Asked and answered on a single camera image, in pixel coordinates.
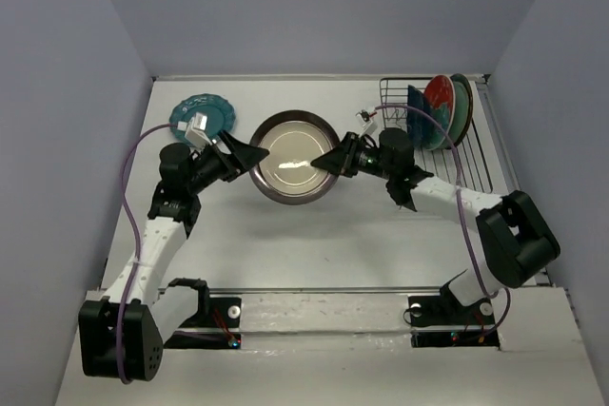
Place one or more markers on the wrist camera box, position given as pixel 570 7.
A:
pixel 194 131
pixel 367 121

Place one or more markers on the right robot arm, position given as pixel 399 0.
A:
pixel 515 238

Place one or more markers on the dark teal round plate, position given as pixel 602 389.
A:
pixel 465 80

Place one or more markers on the navy leaf shaped dish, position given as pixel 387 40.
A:
pixel 426 124

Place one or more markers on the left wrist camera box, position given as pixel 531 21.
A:
pixel 194 131

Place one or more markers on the light green round plate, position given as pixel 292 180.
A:
pixel 462 108

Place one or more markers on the black wire dish rack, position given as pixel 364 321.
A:
pixel 475 170

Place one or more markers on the red teal floral plate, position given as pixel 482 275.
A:
pixel 440 97

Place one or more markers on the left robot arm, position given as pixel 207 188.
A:
pixel 123 334

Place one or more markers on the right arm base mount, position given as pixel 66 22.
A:
pixel 434 327

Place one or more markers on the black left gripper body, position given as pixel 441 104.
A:
pixel 210 166

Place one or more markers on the silver rimmed cream plate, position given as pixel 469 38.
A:
pixel 293 139

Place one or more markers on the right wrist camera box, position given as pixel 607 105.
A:
pixel 367 121

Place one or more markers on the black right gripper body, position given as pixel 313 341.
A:
pixel 369 161

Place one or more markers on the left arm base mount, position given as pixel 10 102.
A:
pixel 218 329

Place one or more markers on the teal scalloped plate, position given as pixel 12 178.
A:
pixel 219 112

